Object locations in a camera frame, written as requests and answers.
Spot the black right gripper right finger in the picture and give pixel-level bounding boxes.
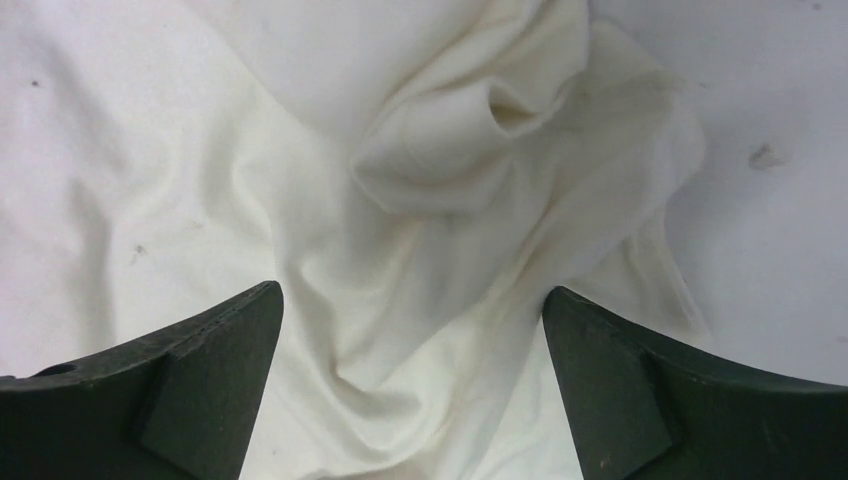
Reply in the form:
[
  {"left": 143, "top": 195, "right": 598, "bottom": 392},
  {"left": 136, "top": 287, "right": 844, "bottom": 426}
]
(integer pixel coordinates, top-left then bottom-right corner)
[{"left": 542, "top": 287, "right": 847, "bottom": 479}]

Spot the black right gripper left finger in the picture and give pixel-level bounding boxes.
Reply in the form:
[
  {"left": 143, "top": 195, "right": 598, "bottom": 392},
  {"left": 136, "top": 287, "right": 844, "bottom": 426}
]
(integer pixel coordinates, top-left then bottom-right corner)
[{"left": 1, "top": 281, "right": 284, "bottom": 479}]

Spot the white t shirt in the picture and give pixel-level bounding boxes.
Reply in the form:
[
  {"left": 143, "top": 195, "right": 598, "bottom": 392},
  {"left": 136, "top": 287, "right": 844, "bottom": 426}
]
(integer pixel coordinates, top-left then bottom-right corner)
[{"left": 1, "top": 1, "right": 705, "bottom": 479}]

